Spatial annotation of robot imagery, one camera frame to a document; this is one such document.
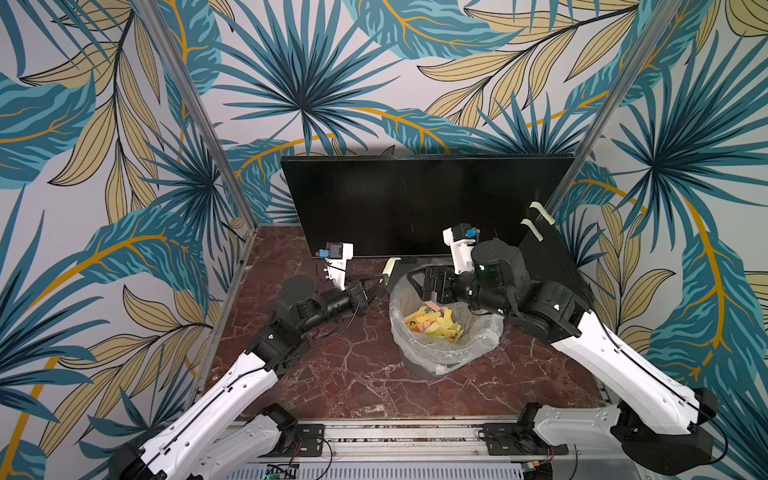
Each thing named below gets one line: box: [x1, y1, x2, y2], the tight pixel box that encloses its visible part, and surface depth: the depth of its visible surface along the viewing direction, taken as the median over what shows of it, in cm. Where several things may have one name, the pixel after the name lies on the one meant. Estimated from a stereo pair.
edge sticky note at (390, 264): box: [382, 257, 402, 277], surface depth 63 cm
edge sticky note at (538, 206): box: [529, 201, 555, 225], surface depth 73 cm
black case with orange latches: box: [519, 224, 594, 312], surface depth 102 cm
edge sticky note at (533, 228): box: [520, 218, 544, 242], surface depth 78 cm
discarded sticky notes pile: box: [404, 300, 465, 343], surface depth 89 cm
